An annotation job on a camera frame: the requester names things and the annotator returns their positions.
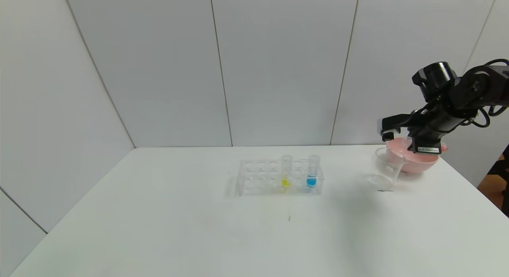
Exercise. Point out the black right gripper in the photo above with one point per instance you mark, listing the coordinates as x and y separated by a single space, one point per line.
427 147

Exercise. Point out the red pigment test tube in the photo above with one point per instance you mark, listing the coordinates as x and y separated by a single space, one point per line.
443 148

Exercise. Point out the blue pigment test tube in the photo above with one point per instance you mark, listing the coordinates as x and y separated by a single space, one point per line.
312 182

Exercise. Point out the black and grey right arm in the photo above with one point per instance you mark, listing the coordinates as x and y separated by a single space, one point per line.
465 94

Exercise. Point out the yellow pigment test tube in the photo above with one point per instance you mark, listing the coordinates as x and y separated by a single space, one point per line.
286 183

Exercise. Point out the clear plastic test tube rack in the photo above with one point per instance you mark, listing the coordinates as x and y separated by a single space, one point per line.
258 177

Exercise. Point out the pink plastic bowl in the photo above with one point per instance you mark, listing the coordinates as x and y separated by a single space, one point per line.
415 164

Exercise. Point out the clear plastic measuring beaker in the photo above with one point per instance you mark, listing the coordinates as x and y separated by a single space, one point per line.
381 182

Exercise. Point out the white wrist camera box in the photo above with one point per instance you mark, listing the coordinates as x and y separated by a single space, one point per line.
397 120

